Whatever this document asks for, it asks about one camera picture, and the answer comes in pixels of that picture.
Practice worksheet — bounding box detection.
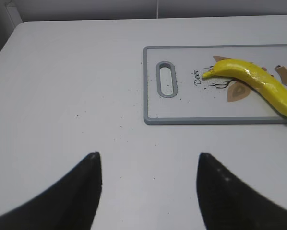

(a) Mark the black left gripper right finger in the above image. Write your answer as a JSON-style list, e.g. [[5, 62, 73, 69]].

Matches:
[[197, 153, 287, 230]]

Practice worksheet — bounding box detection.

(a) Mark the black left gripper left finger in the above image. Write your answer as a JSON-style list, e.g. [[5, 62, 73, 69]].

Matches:
[[0, 152, 102, 230]]

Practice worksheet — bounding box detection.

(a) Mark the yellow plastic banana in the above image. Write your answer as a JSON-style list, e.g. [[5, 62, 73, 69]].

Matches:
[[202, 59, 287, 117]]

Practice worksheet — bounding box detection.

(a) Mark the white grey-rimmed cutting board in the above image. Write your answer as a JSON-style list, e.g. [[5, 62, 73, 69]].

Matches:
[[143, 44, 287, 125]]

